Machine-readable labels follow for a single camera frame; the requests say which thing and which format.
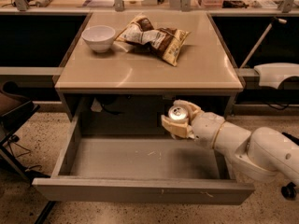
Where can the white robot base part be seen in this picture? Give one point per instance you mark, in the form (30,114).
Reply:
(273,74)

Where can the black office chair base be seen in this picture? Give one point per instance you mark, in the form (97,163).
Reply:
(290,191)

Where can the dark chair at left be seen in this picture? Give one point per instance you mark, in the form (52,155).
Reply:
(15,110)

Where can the brown chip bag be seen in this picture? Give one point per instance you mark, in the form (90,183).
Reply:
(165,43)

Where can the beige cabinet desk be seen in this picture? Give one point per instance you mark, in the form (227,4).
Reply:
(203,65)

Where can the orange soda can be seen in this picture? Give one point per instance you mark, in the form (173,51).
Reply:
(178,113)

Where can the white bowl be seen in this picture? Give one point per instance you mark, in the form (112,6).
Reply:
(99,38)

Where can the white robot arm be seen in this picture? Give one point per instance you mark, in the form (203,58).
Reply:
(261,154)

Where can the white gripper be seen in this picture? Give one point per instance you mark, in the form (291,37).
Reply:
(206,129)

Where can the open grey top drawer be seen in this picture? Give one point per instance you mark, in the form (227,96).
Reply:
(123,155)

